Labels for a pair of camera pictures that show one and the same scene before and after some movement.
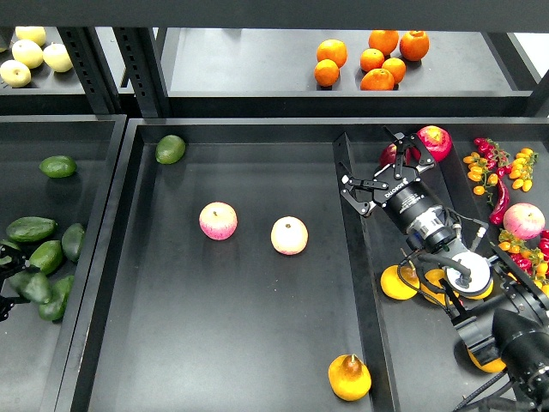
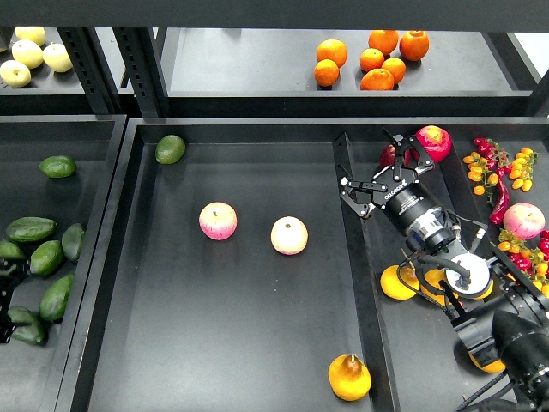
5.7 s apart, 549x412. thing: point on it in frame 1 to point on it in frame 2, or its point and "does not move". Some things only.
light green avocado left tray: [47, 256] does not move
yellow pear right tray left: [399, 282] does not move
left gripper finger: [7, 303] to [7, 328]
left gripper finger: [19, 263] to [12, 270]
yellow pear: [349, 377] does not move
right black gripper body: [407, 197] does not move
